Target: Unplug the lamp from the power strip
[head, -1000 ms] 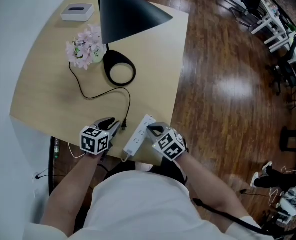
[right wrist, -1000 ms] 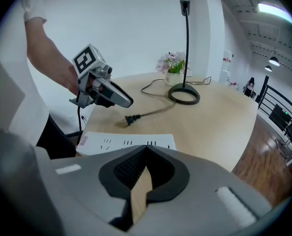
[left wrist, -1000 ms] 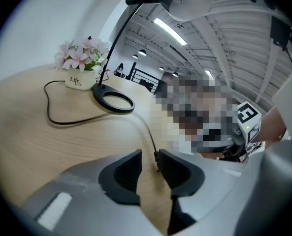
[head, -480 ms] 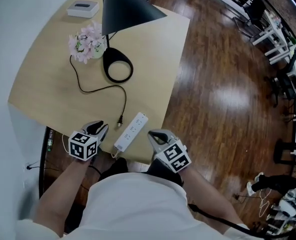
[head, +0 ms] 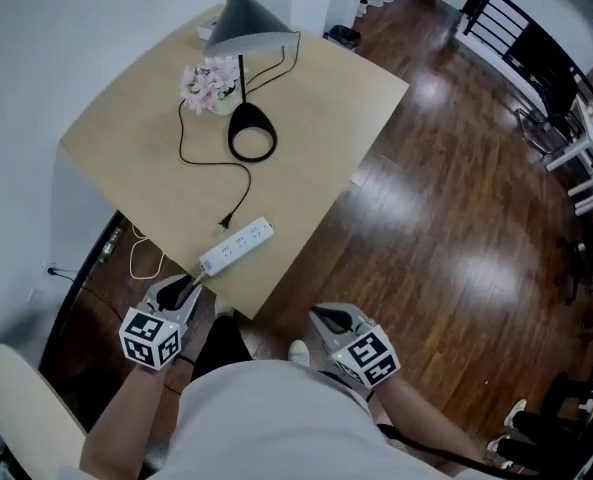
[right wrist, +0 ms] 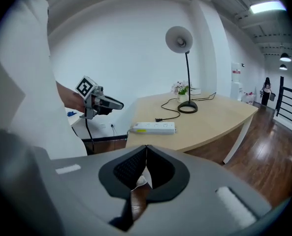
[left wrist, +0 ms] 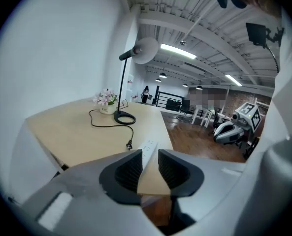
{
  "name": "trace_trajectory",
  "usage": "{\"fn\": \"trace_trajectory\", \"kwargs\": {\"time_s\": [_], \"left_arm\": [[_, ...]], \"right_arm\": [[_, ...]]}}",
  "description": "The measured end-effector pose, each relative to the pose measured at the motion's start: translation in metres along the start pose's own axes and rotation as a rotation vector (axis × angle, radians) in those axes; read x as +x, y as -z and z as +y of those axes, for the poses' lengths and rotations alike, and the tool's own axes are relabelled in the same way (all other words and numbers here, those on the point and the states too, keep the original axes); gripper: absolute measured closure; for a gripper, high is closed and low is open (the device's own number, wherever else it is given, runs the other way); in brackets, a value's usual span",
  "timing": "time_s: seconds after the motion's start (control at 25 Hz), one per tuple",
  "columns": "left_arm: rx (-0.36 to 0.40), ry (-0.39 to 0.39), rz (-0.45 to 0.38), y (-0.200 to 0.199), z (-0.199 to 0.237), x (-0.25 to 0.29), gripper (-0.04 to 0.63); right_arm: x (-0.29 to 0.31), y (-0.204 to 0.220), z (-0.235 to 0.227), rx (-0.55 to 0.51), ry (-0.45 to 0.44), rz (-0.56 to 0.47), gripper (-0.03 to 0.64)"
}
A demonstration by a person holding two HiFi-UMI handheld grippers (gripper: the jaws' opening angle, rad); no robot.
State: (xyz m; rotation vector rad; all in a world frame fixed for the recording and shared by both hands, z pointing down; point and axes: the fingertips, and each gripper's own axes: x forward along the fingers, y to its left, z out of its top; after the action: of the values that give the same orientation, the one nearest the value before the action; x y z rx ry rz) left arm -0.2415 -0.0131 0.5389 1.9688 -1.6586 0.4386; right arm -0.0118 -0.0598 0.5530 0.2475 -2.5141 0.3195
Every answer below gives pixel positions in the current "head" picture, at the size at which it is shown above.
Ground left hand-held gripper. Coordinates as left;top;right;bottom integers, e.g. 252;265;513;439
119;274;204;371

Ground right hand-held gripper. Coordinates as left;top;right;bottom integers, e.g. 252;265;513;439
309;302;402;389

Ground white power strip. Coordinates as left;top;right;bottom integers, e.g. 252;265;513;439
198;216;276;277

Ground black lamp cord with plug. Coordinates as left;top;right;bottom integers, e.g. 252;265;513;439
177;30;302;233

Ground black desk lamp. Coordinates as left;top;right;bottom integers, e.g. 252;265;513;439
203;0;297;163

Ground person's left forearm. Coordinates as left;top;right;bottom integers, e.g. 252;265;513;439
79;365;185;480

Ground person's right forearm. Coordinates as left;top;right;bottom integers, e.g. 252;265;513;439
375;367;488;470

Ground person's white right shoe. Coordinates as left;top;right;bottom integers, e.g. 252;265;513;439
287;339;310;369

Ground person's black trousers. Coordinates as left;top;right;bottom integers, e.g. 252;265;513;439
190;314;253;382

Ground green plastic bottle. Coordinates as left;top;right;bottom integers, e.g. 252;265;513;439
95;226;126;265

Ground person's white shirt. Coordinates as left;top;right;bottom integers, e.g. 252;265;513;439
140;360;508;480

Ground pink flowers in white pot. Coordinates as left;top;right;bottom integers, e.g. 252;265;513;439
179;55;243;117

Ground white tissue box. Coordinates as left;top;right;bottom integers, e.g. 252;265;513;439
197;15;223;40

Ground black trash bin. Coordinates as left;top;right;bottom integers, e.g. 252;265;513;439
328;24;363;50

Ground black slatted chair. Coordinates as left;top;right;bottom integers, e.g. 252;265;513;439
463;0;585;145

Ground cream thin cable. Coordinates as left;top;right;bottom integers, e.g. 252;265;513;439
128;221;167;282

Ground thick black cable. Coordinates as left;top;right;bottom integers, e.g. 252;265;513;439
375;421;510;480

